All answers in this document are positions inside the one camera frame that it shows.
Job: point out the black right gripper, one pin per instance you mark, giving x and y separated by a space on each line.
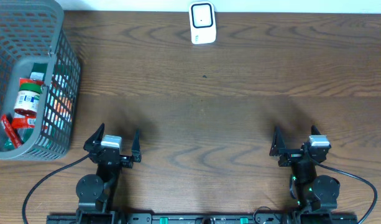
278 149

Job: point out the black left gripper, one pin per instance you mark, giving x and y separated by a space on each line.
95 154

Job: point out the green lid seasoning jar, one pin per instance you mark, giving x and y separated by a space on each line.
28 99

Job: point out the red snack bag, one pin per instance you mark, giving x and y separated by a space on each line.
24 122

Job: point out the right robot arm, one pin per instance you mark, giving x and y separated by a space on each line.
316 194

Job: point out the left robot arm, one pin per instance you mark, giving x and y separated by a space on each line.
96 191

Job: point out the white barcode scanner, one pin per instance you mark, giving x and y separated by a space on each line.
202 22

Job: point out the small red stick packet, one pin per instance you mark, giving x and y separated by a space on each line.
9 130

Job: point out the green white flat packet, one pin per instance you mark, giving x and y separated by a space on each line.
38 71

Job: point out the grey plastic mesh basket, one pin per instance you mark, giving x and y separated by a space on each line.
32 32

